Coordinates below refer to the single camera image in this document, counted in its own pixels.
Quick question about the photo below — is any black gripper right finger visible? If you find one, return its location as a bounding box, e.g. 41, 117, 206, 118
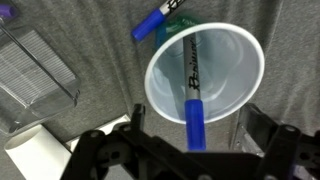
231, 103, 279, 157

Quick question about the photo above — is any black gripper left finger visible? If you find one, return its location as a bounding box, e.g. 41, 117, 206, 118
130, 104, 146, 133

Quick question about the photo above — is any blue capped silver marker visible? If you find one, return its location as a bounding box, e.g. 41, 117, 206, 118
183, 34, 206, 151

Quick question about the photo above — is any green plastic cup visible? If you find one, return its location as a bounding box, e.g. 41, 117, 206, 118
144, 15, 265, 124

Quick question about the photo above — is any black marker beside cup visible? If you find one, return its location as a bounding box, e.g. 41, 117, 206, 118
131, 0, 186, 41

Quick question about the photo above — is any white paper cup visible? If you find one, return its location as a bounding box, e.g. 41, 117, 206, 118
4, 125, 71, 180

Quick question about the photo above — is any clear plastic tray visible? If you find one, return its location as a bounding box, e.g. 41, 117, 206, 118
0, 18, 81, 136

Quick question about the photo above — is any white rectangular eraser block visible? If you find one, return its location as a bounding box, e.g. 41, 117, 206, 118
64, 113, 132, 153

